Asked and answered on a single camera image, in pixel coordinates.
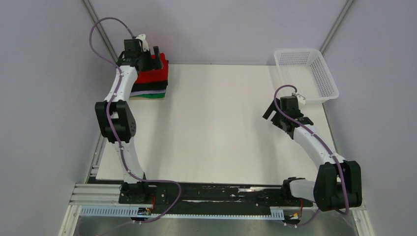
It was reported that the white plastic basket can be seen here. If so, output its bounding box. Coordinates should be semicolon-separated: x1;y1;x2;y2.
273;48;339;105

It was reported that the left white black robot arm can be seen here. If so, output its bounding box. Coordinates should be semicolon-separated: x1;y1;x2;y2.
94;34;163;204

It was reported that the folded lavender t shirt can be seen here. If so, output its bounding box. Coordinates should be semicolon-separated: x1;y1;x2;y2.
130;89;166;97

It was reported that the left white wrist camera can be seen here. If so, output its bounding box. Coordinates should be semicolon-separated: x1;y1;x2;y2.
135;34;150;52

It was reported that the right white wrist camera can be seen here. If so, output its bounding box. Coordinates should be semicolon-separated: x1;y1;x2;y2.
292;93;306;105

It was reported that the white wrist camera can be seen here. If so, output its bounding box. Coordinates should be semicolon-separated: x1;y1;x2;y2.
292;93;306;105
135;34;150;52

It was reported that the aluminium frame rail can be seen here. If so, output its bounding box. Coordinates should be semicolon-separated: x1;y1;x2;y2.
69;183;366;211

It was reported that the folded green t shirt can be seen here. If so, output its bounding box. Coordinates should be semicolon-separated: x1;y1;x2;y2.
135;93;166;99

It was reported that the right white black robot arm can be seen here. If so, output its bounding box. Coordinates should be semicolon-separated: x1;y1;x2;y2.
263;95;362;211

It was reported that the red t shirt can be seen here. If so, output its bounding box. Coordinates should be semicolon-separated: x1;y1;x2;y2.
135;53;169;85

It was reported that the folded black t shirt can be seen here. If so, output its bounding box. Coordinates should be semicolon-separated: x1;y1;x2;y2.
131;80;168;92

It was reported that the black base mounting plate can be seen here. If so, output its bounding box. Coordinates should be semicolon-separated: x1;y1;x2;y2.
119;182;313;216

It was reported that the white slotted cable duct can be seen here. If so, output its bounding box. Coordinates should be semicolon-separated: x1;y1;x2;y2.
79;206;285;219

